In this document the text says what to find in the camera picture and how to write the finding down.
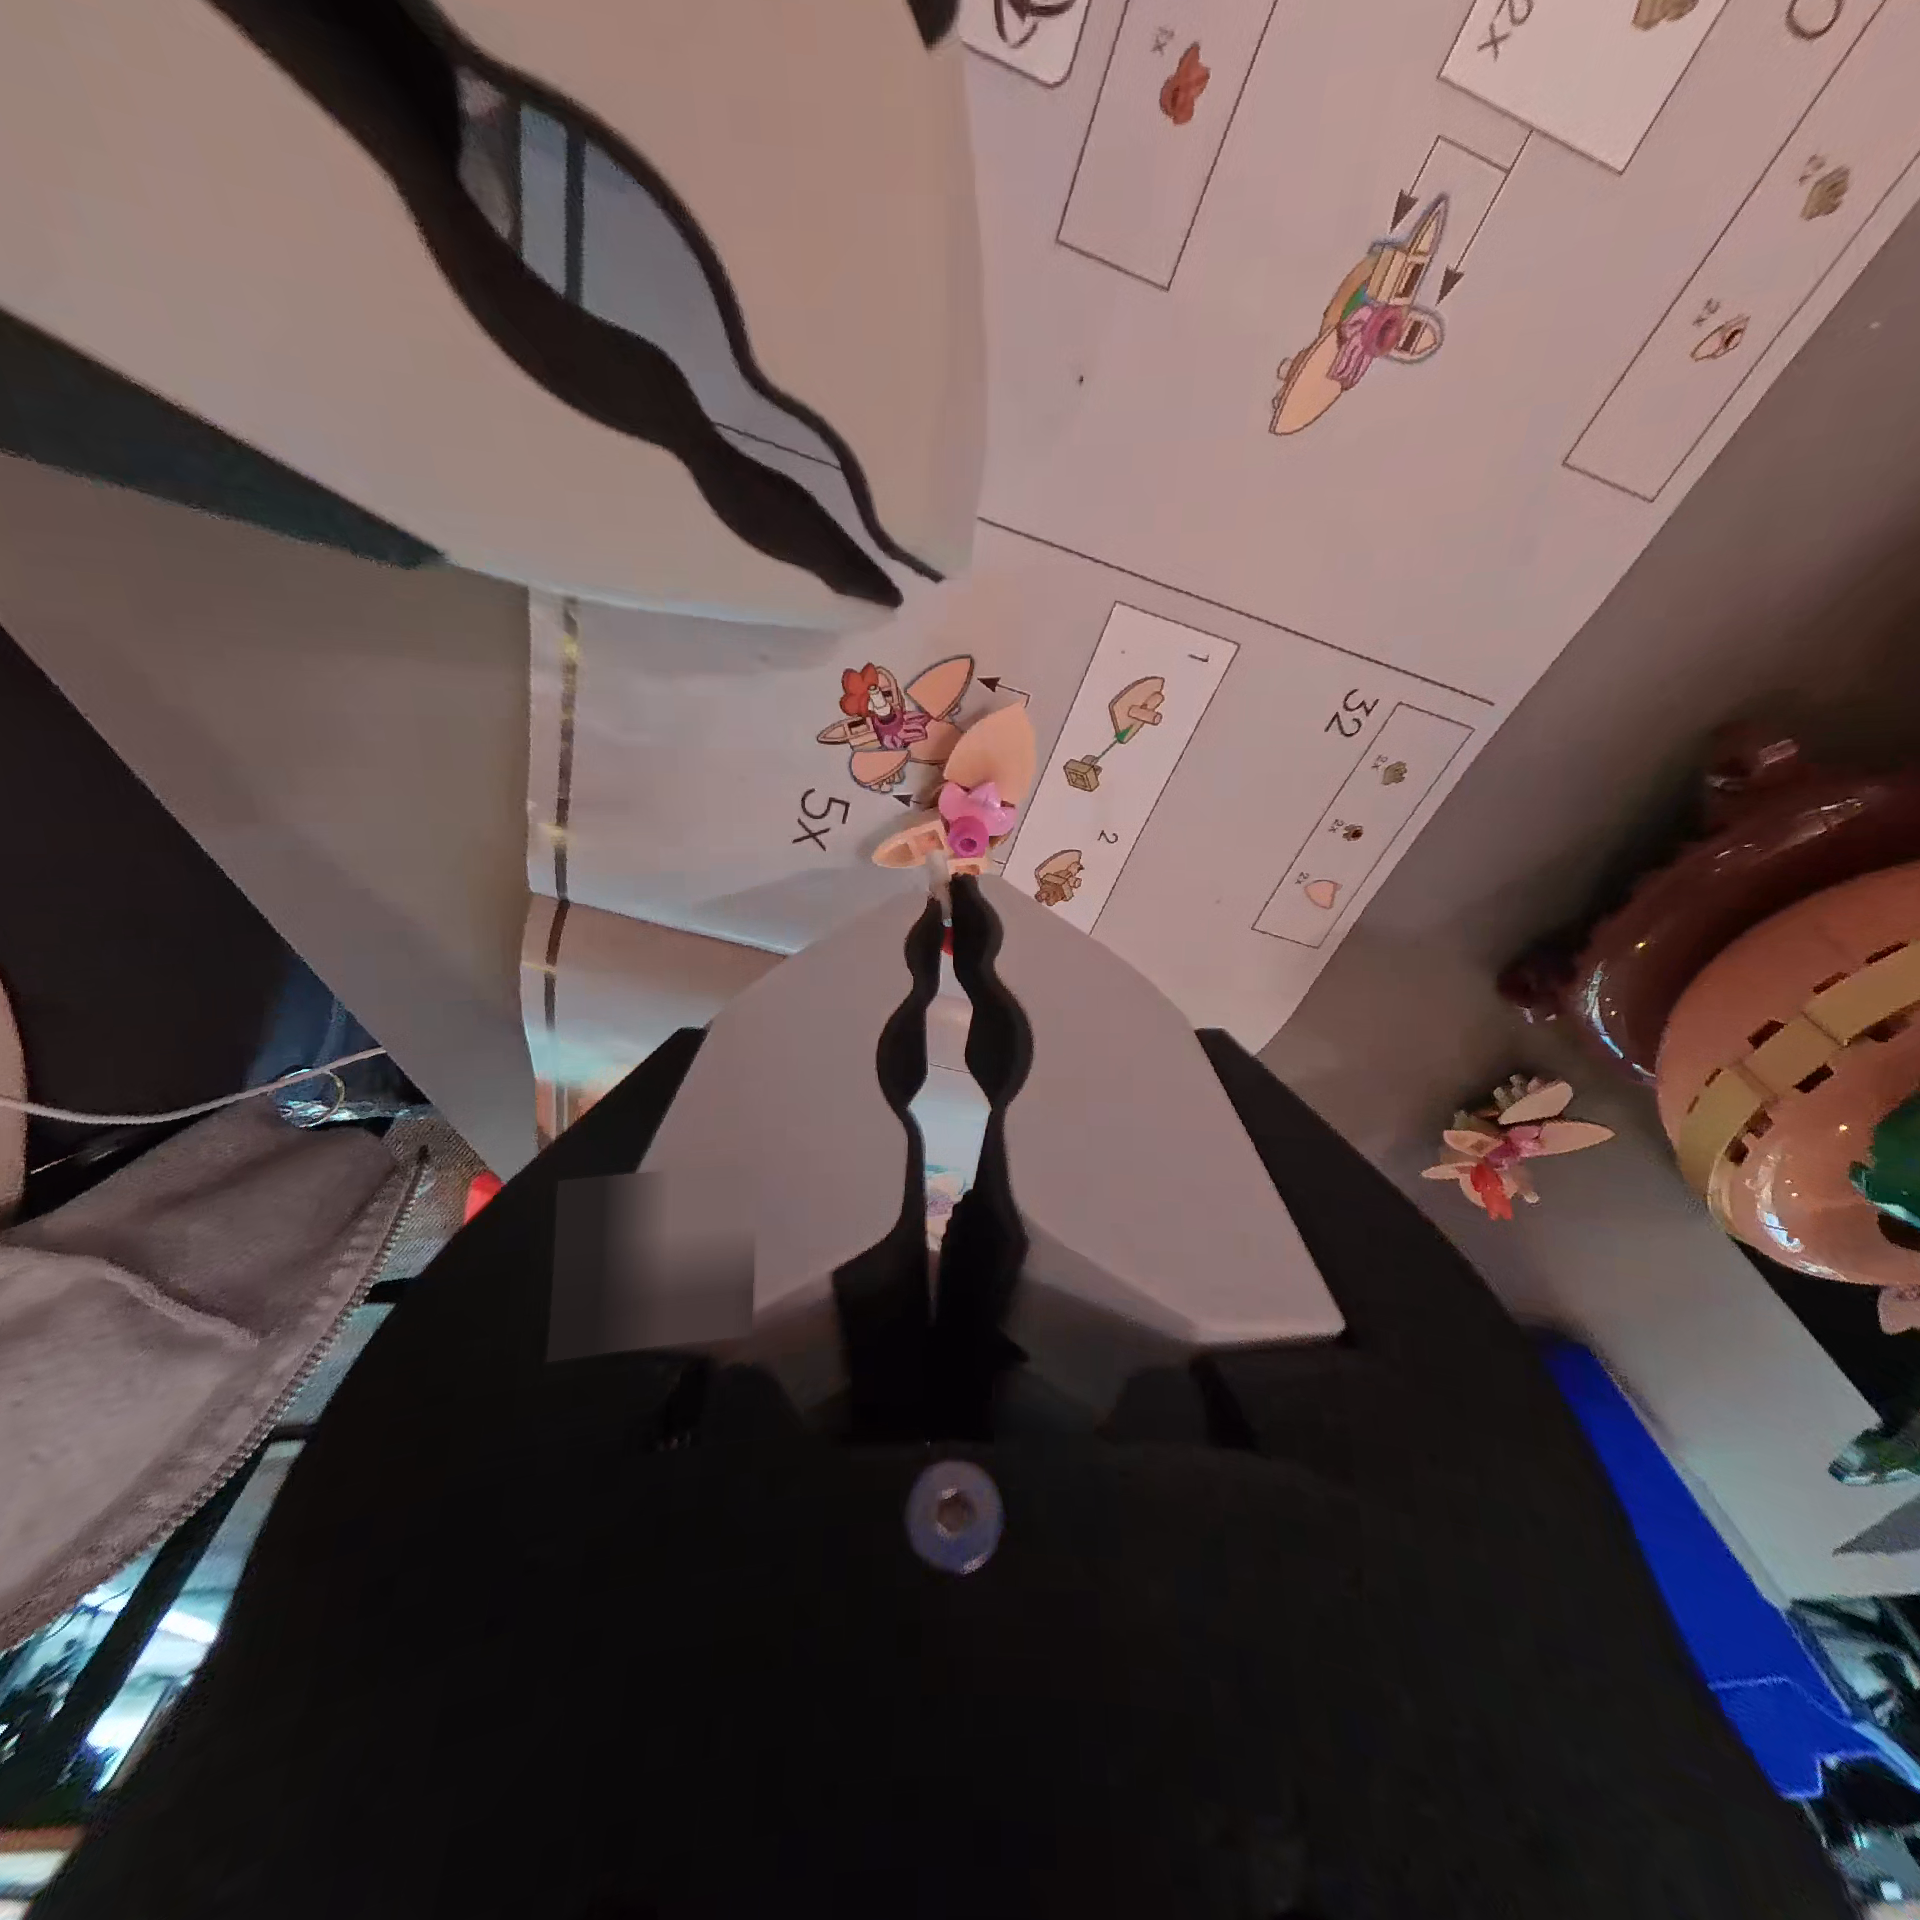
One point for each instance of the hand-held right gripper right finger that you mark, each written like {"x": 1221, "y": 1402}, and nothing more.
{"x": 1141, "y": 1171}

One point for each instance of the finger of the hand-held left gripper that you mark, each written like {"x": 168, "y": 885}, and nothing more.
{"x": 810, "y": 181}
{"x": 224, "y": 271}

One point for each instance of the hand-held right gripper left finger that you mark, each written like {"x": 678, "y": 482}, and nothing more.
{"x": 810, "y": 1109}

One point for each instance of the red stamen brick piece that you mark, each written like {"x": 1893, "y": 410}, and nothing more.
{"x": 949, "y": 941}

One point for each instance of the pink brick flower with petals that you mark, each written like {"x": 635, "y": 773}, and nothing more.
{"x": 975, "y": 811}

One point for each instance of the grey desk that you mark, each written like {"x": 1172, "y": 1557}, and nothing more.
{"x": 1589, "y": 781}

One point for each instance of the small red object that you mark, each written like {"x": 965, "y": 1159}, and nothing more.
{"x": 482, "y": 1197}

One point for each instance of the small finished brick flower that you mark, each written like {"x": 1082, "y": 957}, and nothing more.
{"x": 1517, "y": 1141}

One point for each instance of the brick building instruction booklet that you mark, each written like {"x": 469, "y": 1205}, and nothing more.
{"x": 1200, "y": 495}

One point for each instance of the beige ribbed cushion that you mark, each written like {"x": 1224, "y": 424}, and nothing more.
{"x": 11, "y": 1037}

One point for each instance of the pink brick flowerpot model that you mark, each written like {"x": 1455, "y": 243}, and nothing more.
{"x": 1770, "y": 1080}

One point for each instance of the blue plastic box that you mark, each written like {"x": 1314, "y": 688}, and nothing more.
{"x": 1680, "y": 1547}

